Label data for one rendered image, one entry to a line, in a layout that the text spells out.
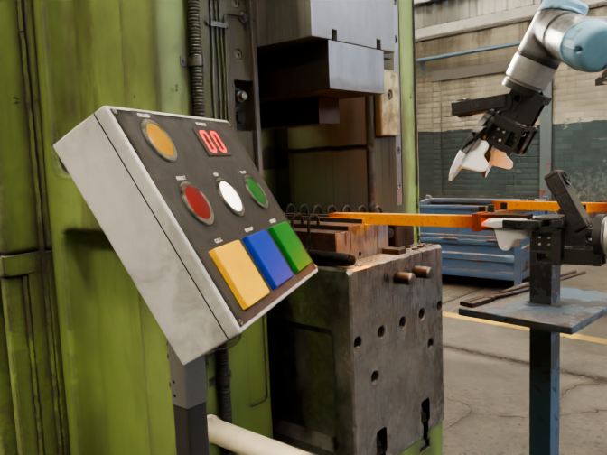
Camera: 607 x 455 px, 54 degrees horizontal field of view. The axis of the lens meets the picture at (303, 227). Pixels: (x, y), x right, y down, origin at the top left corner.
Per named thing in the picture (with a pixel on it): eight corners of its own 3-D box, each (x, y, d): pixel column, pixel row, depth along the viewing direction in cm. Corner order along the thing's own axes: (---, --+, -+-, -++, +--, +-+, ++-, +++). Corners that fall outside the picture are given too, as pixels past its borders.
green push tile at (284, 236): (312, 262, 91) (287, 219, 91) (299, 271, 84) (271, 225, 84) (302, 267, 91) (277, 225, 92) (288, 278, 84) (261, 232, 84)
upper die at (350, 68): (385, 94, 134) (383, 50, 133) (330, 88, 119) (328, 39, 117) (252, 109, 161) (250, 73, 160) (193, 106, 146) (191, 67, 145)
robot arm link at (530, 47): (562, -7, 95) (538, -14, 102) (527, 59, 100) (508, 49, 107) (602, 10, 97) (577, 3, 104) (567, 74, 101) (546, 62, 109)
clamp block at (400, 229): (415, 243, 147) (415, 217, 146) (396, 248, 141) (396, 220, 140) (374, 240, 155) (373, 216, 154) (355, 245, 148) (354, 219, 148)
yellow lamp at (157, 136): (185, 158, 70) (182, 120, 70) (152, 159, 67) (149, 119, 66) (168, 159, 72) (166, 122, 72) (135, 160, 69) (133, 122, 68)
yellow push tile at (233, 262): (271, 291, 72) (239, 238, 72) (249, 308, 64) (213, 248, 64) (259, 298, 73) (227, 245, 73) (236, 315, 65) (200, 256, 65)
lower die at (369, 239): (388, 250, 138) (387, 214, 137) (336, 264, 123) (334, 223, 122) (258, 240, 165) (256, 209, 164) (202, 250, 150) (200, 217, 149)
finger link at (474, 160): (469, 185, 105) (501, 146, 106) (442, 169, 108) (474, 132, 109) (471, 193, 107) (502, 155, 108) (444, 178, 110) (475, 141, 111)
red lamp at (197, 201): (222, 219, 70) (220, 182, 69) (191, 224, 66) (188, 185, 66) (204, 218, 72) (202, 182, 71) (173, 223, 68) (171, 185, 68)
